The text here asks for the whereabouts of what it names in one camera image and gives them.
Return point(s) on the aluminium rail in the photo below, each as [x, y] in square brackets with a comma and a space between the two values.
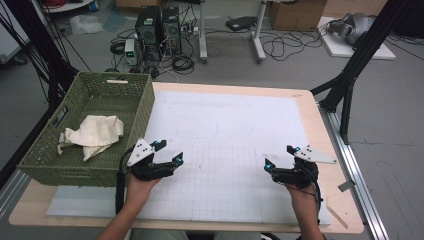
[353, 166]

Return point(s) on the green woven basket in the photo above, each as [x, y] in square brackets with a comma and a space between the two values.
[100, 100]

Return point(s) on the white floor board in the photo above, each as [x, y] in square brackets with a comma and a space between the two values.
[340, 50]

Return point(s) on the grey tape piece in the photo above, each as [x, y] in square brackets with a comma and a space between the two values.
[346, 185]

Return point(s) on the person's grey trousers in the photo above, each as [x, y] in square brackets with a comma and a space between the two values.
[156, 235]

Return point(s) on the cream printed cloth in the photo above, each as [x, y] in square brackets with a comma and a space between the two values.
[96, 131]

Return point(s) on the thin wooden stick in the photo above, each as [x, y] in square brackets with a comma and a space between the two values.
[336, 216]

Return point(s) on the person's left hand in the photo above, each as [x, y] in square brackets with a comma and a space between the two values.
[140, 190]

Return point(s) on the black metal frame stand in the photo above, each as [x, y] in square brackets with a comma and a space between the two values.
[360, 56]
[33, 43]

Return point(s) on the small white power supply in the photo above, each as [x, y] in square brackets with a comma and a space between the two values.
[130, 51]

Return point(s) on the black computer tower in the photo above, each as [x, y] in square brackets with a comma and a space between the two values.
[148, 30]
[171, 30]

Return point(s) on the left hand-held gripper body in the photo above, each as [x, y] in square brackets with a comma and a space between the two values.
[146, 168]

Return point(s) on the white desk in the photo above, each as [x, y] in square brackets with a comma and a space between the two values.
[258, 40]

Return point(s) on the brown cardboard box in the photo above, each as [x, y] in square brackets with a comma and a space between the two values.
[296, 15]

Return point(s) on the light wooden cabinet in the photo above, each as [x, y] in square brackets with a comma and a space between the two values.
[353, 6]

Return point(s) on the grey robot head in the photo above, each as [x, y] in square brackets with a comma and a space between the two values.
[353, 28]

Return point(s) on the flat black device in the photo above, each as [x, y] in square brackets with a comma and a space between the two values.
[241, 23]

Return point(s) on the white grid mat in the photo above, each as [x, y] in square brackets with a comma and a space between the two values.
[216, 116]

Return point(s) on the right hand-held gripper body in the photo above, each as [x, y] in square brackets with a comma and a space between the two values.
[296, 175]

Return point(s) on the clear plastic bag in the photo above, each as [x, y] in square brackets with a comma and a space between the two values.
[85, 25]

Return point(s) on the person's right hand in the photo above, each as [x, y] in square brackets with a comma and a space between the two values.
[301, 198]

